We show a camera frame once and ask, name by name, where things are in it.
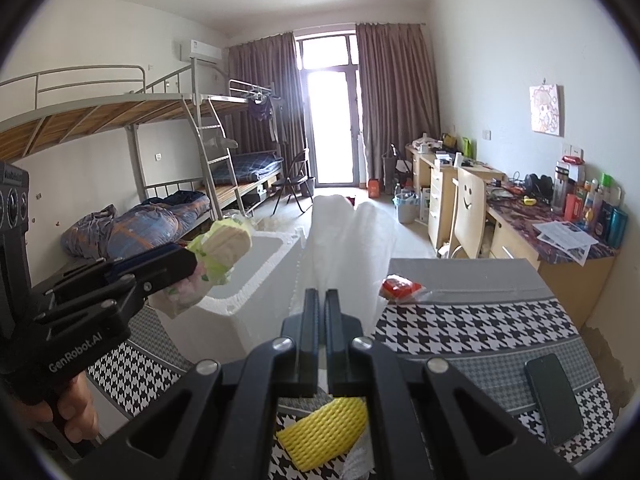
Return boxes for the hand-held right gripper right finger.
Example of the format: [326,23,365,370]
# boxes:
[325,287,583,480]

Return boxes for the wooden desk with drawers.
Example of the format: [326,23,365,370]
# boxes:
[405,142,506,256]

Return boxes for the blue plaid quilt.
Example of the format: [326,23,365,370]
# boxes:
[61,191,211,261]

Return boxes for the black folding chair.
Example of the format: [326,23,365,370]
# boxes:
[272,149,312,216]

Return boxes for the pink cartoon wall poster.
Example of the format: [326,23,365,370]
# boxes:
[530,84,563,137]

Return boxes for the grey trash bin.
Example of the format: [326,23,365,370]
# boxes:
[392,194,420,224]

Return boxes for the grey metal bunk bed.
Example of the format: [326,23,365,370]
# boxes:
[0,65,236,261]
[200,79,283,216]

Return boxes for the yellow foam net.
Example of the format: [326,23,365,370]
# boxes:
[276,396,368,472]

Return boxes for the white air conditioner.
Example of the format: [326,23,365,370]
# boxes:
[180,39,222,65]

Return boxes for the blue plaid mattress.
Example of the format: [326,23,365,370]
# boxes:
[209,152,285,186]

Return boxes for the black smartphone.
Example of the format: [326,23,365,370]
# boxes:
[524,353,586,447]

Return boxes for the glass balcony door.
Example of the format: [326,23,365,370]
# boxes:
[296,35,362,188]

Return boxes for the white foam box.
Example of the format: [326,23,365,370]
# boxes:
[197,227,307,363]

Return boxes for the green plastic-wrapped bun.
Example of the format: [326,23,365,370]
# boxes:
[150,215,253,318]

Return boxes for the houndstooth tablecloth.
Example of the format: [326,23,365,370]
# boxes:
[87,258,626,480]

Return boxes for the black headphones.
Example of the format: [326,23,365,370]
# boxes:
[524,173,555,198]

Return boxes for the row of toiletry bottles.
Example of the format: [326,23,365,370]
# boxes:
[552,155,630,248]

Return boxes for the wooden smiley chair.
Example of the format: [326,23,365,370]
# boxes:
[447,166,488,259]

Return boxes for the printed paper sheets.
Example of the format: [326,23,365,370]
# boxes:
[532,220,600,266]

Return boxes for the wooden desk with patterned cover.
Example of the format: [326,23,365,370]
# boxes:
[487,185,621,331]

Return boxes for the brown curtain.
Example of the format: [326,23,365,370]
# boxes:
[227,32,308,181]
[355,22,441,191]

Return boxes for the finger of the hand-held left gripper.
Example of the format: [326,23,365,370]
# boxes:
[35,247,198,323]
[47,244,183,306]

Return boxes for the dark hanging clothes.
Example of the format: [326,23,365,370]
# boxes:
[247,95,275,122]

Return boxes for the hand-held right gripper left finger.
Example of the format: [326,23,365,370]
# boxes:
[70,287,321,480]

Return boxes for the person's left hand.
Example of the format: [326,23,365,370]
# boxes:
[20,377,103,443]

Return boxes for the red snack packet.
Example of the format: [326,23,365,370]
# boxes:
[381,274,426,302]

